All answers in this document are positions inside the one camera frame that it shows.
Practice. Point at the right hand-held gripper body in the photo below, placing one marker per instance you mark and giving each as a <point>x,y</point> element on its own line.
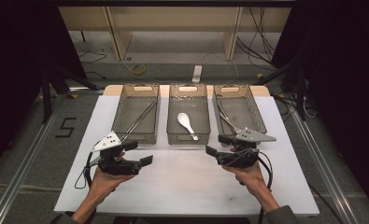
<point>253,136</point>

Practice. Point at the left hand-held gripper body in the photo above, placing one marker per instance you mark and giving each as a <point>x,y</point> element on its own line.
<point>120,167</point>

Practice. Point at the translucent grey plastic basket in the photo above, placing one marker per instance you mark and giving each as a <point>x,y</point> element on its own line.
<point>188,102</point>
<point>244,112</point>
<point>129,109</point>

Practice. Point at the metal fork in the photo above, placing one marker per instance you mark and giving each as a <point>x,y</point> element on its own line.
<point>221,107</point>

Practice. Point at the white spoon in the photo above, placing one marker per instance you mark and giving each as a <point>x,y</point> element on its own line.
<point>182,119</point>

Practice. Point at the person's left hand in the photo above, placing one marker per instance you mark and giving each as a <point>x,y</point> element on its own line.
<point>106,185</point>

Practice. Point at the person's right hand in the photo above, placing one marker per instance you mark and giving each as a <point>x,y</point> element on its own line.
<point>250,179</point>

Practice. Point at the white table sheet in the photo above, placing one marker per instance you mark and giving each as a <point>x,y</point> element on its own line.
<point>185,186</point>

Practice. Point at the black metal stand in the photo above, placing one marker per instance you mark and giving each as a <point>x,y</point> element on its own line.
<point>301,93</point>
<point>45,93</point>

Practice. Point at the white power strip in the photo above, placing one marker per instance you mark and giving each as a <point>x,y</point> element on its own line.
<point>197,74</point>

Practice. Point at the black curtain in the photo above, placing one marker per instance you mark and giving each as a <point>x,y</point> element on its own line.
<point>14,62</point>
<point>344,77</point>

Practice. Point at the light wooden shelf unit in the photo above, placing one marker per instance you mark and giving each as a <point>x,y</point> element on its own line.
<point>173,18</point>

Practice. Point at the aluminium floor rail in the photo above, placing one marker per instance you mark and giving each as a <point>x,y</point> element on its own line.
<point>322,165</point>
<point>20,177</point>

